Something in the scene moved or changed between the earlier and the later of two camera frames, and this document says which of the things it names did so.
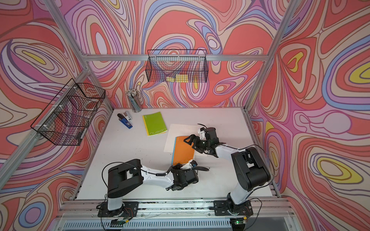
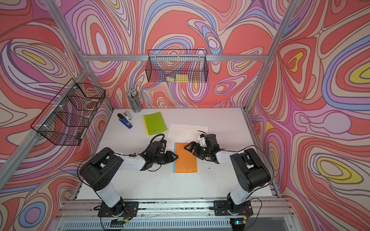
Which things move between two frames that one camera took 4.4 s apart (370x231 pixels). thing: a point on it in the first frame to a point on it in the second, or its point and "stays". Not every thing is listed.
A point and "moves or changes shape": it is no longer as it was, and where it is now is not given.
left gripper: (177, 168) to (169, 159)
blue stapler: (124, 121) stays
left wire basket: (65, 120) stays
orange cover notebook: (183, 152) moves or changes shape
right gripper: (197, 148) to (193, 144)
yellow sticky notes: (179, 78) stays
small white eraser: (128, 117) stays
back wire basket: (177, 66) stays
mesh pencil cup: (135, 101) stays
